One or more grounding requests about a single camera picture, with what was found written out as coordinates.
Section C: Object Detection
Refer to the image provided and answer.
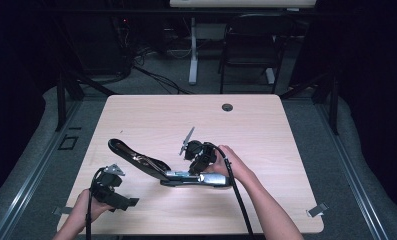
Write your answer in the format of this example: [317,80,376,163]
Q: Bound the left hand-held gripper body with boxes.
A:
[89,163,127,205]

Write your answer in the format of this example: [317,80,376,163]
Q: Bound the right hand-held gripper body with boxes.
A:
[178,126,219,168]

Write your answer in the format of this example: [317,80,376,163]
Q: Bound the black stapler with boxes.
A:
[107,137,234,189]

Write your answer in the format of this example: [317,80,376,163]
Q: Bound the person's left hand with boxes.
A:
[72,188,116,224]

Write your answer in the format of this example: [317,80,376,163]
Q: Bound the person's right hand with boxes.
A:
[203,144,254,183]

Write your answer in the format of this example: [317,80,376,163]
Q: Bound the grey tape piece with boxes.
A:
[52,206,76,216]
[306,202,330,218]

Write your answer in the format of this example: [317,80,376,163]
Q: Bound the black metal stand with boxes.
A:
[54,68,118,132]
[279,70,341,136]

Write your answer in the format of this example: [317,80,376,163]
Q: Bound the white background desk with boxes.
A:
[168,0,318,86]

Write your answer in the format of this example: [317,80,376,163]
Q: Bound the black folding chair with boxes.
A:
[217,13,298,95]

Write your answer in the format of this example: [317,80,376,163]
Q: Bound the dark computer case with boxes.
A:
[65,12,129,77]

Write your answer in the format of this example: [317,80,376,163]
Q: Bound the grey metal floor rail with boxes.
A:
[314,102,391,240]
[0,99,84,240]

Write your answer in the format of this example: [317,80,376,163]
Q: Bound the black floor cables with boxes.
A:
[131,46,195,96]

